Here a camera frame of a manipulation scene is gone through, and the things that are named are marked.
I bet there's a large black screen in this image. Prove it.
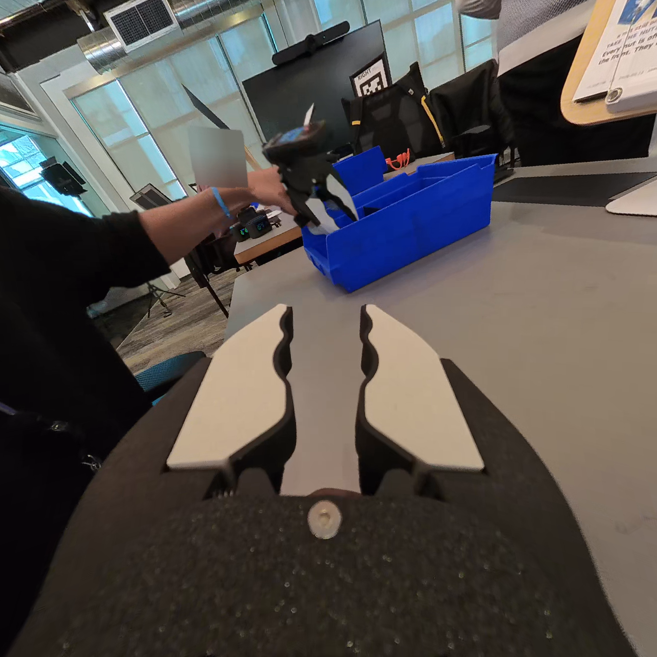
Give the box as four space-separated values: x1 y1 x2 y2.
242 21 391 155

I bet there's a silver ventilation duct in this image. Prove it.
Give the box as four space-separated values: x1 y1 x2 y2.
77 0 288 73

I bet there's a teal mesh office chair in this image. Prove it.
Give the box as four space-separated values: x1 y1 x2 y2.
134 351 206 406

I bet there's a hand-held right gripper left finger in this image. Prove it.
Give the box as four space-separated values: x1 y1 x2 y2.
167 304 297 496

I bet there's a white framed ceiling vent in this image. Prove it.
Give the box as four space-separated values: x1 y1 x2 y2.
105 0 180 52

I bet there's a person's left forearm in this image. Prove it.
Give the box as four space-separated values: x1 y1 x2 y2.
139 187 242 252

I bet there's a black music stand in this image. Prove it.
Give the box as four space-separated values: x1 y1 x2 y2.
129 184 229 319

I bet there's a person's left hand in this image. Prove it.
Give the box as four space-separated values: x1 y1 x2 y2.
233 167 298 216

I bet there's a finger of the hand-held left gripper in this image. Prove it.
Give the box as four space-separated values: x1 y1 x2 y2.
295 197 340 237
313 169 359 222

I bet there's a blue plastic bin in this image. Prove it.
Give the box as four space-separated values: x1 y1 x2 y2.
302 154 499 293
333 146 387 196

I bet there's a wooden display board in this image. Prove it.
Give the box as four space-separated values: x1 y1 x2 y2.
561 0 657 126

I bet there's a black jacket yellow stripe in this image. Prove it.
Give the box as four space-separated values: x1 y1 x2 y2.
343 63 447 155

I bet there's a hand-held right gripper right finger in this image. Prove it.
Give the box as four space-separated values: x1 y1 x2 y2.
355 304 486 496

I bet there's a printed instruction sheet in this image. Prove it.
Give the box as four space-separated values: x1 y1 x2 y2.
572 0 657 114

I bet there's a white board stand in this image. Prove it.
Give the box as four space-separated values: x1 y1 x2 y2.
606 177 657 216

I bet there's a black white marker board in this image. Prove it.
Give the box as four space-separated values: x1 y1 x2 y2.
350 54 392 98

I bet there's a black light panel tripod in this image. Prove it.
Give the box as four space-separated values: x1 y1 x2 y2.
40 156 185 319

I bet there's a black conference camera bar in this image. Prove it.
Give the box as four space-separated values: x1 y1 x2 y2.
272 22 351 65

